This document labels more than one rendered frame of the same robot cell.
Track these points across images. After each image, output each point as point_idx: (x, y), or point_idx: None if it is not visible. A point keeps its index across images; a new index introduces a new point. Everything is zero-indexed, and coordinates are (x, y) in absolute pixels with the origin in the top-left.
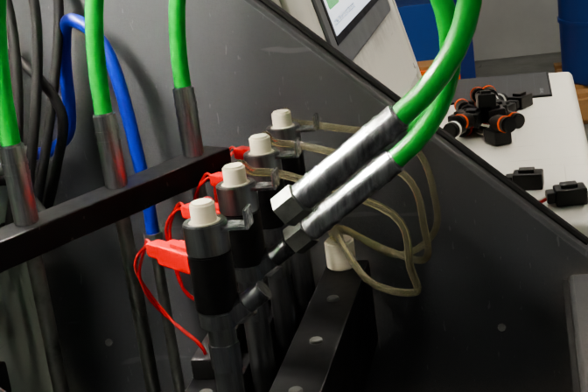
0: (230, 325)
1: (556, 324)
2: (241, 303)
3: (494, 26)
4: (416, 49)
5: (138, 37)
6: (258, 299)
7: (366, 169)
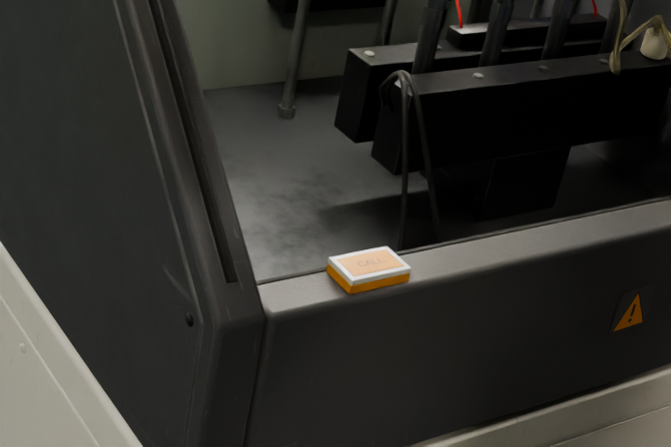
0: None
1: None
2: None
3: None
4: None
5: None
6: None
7: None
